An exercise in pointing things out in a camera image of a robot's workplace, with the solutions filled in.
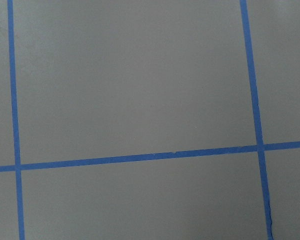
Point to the blue tape strip lengthwise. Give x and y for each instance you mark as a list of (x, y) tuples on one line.
[(256, 117)]

